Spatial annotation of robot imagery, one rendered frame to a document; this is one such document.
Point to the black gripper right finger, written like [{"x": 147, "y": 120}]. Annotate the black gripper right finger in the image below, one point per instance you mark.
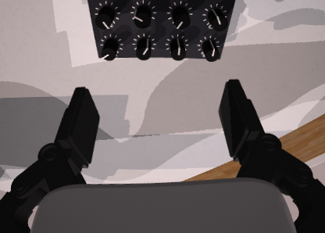
[{"x": 261, "y": 156}]

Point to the black knob box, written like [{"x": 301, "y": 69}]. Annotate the black knob box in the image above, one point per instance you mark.
[{"x": 171, "y": 34}]

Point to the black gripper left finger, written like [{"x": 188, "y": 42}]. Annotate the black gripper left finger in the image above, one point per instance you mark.
[{"x": 59, "y": 164}]

